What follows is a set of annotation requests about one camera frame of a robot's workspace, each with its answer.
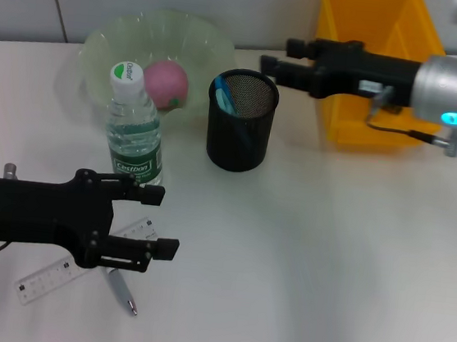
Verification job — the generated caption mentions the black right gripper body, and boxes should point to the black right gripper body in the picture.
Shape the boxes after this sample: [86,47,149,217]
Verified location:
[308,36,425,111]

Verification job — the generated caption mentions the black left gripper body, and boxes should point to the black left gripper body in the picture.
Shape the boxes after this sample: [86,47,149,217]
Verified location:
[0,159,120,272]

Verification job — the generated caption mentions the clear green-label water bottle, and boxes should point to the clear green-label water bottle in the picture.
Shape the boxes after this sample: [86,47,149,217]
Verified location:
[97,58,178,192]

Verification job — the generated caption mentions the clear plastic ruler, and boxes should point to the clear plastic ruler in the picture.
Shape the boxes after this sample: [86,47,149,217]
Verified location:
[13,203,162,321]

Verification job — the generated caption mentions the blue scissors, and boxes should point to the blue scissors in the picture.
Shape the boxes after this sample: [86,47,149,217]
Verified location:
[206,75,260,148]

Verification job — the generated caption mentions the pink peach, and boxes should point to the pink peach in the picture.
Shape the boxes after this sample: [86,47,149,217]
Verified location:
[138,57,193,114]

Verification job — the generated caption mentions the grey ballpoint pen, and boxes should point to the grey ballpoint pen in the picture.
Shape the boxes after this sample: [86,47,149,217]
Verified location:
[94,266,144,317]

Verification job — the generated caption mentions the black mesh pen holder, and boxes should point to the black mesh pen holder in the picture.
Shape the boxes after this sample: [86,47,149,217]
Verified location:
[199,65,283,177]

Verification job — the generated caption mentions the green glass fruit plate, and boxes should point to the green glass fruit plate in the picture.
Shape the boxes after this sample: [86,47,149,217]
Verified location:
[72,0,240,134]

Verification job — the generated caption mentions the yellow plastic bin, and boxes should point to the yellow plastic bin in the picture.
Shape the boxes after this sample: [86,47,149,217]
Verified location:
[300,0,455,157]

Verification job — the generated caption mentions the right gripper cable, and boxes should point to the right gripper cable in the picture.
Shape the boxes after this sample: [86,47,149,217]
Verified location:
[361,83,457,159]

